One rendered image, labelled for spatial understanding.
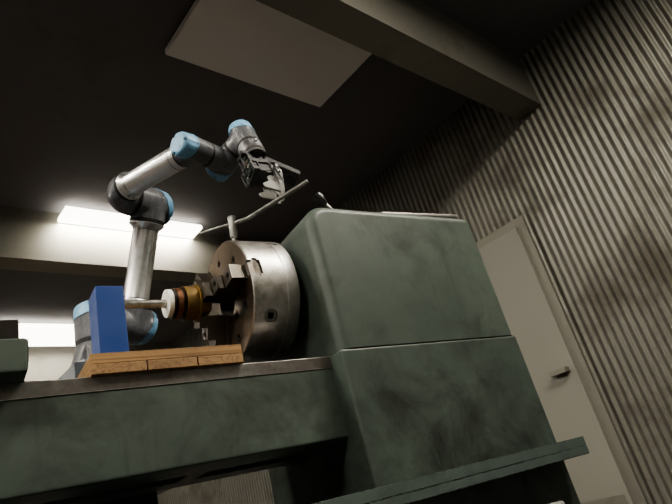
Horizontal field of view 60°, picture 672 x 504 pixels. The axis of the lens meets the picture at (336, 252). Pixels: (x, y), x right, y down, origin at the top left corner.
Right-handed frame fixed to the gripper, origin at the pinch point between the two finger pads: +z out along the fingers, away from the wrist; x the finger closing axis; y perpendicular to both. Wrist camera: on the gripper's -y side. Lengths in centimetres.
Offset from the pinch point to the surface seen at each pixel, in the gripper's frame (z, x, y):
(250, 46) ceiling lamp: -212, -42, -74
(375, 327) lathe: 44.0, -3.1, -9.6
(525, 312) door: -60, -125, -267
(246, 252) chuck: 19.0, -2.7, 16.2
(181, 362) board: 46, -8, 37
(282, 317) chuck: 34.0, -9.7, 9.3
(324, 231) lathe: 19.3, 5.4, -2.3
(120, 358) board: 44, -7, 49
